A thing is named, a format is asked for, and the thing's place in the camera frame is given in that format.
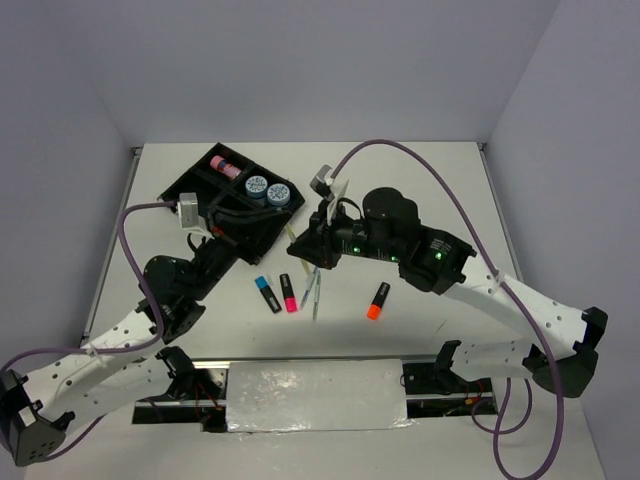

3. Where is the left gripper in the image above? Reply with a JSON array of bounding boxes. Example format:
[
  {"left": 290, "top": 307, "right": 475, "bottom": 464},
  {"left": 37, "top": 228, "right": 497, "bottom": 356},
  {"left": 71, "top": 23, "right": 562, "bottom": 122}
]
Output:
[{"left": 191, "top": 208, "right": 297, "bottom": 302}]

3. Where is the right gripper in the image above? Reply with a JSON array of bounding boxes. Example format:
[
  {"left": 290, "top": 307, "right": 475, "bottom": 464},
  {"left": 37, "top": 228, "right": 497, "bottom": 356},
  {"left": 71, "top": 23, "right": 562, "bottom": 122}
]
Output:
[{"left": 286, "top": 195, "right": 401, "bottom": 266}]

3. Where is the yellow pen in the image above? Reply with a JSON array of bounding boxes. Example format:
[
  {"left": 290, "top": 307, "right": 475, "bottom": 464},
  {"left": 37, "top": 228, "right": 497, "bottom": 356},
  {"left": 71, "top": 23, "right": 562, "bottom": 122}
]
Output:
[{"left": 285, "top": 223, "right": 312, "bottom": 275}]

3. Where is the blue white pen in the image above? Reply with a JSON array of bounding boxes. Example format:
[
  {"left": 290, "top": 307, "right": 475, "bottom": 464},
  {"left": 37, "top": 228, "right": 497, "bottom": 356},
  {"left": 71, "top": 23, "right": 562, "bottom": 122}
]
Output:
[{"left": 300, "top": 267, "right": 320, "bottom": 309}]

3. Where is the green white pen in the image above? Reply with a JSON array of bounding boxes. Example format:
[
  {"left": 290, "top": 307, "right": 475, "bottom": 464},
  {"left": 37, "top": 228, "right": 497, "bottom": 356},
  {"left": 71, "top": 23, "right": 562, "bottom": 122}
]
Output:
[{"left": 312, "top": 270, "right": 321, "bottom": 323}]

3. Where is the blue tape roll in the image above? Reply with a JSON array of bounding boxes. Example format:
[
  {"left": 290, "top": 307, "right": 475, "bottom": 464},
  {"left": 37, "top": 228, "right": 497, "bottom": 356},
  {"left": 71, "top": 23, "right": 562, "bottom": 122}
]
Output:
[
  {"left": 244, "top": 175, "right": 269, "bottom": 201},
  {"left": 266, "top": 183, "right": 291, "bottom": 207}
]

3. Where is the pink cap glue bottle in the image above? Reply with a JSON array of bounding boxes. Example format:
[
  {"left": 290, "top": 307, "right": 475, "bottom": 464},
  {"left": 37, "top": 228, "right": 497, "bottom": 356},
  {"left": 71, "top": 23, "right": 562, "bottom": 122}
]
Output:
[{"left": 209, "top": 155, "right": 242, "bottom": 180}]

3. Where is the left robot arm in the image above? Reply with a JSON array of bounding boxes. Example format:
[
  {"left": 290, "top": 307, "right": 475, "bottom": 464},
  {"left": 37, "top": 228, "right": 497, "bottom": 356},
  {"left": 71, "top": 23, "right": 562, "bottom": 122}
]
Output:
[{"left": 1, "top": 201, "right": 297, "bottom": 467}]

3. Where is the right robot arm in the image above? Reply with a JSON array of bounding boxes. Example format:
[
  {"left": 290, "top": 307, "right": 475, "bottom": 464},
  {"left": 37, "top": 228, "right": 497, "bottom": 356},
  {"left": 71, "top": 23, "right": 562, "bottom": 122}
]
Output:
[{"left": 287, "top": 187, "right": 608, "bottom": 398}]

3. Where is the black compartment tray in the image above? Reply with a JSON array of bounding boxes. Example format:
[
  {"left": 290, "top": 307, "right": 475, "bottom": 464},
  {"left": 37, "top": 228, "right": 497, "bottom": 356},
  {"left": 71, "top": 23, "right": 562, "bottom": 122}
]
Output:
[{"left": 158, "top": 143, "right": 305, "bottom": 245}]

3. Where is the blue highlighter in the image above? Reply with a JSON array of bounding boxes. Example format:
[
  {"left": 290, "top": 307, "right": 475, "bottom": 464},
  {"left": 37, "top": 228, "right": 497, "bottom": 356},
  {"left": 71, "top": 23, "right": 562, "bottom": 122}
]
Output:
[{"left": 254, "top": 276, "right": 282, "bottom": 314}]

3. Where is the pink highlighter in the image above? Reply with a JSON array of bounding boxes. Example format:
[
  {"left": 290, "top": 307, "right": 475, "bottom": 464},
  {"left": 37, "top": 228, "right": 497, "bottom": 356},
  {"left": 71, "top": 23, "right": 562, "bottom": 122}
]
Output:
[{"left": 279, "top": 273, "right": 298, "bottom": 313}]

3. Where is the orange highlighter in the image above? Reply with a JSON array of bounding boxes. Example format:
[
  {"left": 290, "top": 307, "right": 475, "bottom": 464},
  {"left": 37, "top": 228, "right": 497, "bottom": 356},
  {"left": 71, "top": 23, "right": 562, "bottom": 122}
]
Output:
[{"left": 366, "top": 282, "right": 390, "bottom": 320}]

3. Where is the silver foil panel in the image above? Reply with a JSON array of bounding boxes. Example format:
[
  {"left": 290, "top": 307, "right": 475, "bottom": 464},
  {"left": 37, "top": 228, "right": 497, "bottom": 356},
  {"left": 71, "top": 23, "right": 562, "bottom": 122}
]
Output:
[{"left": 226, "top": 359, "right": 411, "bottom": 433}]

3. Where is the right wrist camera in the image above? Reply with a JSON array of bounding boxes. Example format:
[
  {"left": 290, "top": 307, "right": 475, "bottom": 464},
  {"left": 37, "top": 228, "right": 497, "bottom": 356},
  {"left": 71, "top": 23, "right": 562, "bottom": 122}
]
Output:
[{"left": 310, "top": 165, "right": 349, "bottom": 226}]

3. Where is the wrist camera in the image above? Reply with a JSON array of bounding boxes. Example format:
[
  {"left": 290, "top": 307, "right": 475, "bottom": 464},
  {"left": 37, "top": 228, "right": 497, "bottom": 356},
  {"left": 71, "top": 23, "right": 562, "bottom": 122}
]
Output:
[
  {"left": 177, "top": 192, "right": 204, "bottom": 232},
  {"left": 310, "top": 165, "right": 349, "bottom": 226}
]

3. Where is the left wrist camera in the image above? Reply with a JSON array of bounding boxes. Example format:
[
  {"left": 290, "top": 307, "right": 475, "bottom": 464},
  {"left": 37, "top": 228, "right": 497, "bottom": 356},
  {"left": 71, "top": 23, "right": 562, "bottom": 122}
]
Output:
[{"left": 177, "top": 192, "right": 204, "bottom": 232}]

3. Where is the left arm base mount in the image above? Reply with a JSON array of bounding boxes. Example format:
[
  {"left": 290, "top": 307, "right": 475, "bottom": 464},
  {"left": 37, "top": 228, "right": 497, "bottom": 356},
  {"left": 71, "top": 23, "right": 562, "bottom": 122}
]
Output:
[{"left": 132, "top": 347, "right": 229, "bottom": 433}]

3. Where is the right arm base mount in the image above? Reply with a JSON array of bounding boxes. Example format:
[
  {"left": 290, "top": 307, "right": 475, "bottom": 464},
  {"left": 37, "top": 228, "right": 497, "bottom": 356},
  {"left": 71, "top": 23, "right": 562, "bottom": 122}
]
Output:
[{"left": 399, "top": 362, "right": 497, "bottom": 419}]

